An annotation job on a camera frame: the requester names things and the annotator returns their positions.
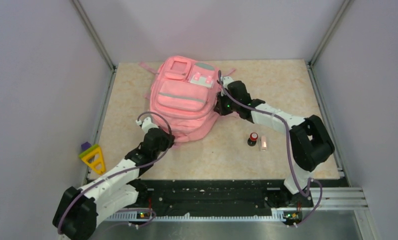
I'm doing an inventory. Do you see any pink student backpack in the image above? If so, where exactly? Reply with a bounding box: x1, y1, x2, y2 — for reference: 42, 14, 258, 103
139, 55, 221, 144

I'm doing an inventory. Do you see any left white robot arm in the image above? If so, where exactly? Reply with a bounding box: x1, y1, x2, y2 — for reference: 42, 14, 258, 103
52, 127, 175, 240

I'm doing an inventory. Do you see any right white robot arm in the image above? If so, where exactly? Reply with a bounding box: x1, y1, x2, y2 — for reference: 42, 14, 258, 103
214, 76, 335, 206

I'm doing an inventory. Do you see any pink eraser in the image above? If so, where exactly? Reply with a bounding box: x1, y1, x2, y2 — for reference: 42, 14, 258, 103
260, 135, 268, 152

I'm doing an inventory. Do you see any yellow triangle ruler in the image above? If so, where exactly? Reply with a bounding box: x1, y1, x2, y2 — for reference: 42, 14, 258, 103
78, 144, 106, 175

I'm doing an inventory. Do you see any purple block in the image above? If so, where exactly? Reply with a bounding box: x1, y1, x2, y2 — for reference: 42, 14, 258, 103
80, 141, 92, 152

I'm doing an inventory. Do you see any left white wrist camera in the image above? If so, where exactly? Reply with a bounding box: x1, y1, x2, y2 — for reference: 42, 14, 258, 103
135, 116, 158, 134

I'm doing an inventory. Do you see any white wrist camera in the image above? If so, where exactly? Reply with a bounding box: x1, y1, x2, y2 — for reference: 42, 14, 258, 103
135, 116, 158, 134
218, 76, 234, 96

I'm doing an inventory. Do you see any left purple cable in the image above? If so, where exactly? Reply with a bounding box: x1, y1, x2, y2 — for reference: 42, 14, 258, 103
57, 111, 173, 236

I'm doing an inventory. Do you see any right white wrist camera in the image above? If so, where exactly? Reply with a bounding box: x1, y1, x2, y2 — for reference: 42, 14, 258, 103
218, 76, 234, 96

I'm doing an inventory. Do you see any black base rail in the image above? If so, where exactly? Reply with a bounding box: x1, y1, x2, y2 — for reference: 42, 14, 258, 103
86, 178, 349, 218

